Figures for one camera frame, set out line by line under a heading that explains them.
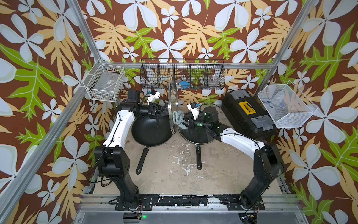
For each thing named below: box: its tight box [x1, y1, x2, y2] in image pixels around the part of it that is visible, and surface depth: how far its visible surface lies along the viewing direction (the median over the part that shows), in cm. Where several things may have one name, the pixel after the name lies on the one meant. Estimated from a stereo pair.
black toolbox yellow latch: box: [221, 90, 277, 144], surface depth 95 cm
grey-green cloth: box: [172, 110, 189, 130], surface depth 76 cm
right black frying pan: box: [177, 124, 218, 170], surface depth 84 cm
